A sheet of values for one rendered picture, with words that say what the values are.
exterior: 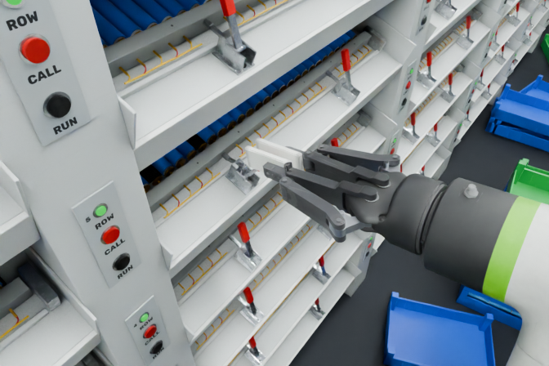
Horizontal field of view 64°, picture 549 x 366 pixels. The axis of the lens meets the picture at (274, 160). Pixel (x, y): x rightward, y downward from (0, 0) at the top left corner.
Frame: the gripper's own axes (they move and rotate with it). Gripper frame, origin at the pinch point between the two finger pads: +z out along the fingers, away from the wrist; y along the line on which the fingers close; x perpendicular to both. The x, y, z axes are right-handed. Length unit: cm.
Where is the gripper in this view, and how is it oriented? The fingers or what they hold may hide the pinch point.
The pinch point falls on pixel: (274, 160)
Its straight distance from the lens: 53.4
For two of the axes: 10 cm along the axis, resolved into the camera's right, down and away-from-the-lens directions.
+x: -1.3, -8.0, -5.9
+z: -7.7, -2.9, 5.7
